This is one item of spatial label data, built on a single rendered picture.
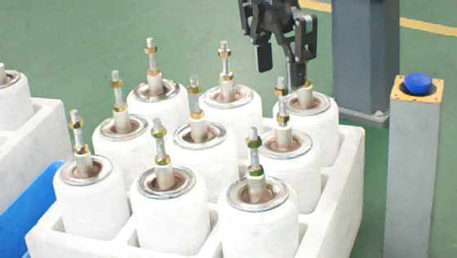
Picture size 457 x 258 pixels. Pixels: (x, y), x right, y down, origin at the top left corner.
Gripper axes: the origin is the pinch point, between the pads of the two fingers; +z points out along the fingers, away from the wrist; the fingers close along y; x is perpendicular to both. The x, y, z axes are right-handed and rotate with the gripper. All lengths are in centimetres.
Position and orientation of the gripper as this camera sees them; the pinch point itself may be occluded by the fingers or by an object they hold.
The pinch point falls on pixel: (279, 69)
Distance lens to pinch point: 93.3
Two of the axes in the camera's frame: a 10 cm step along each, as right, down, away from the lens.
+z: 0.8, 8.7, 4.8
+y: -5.2, -3.7, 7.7
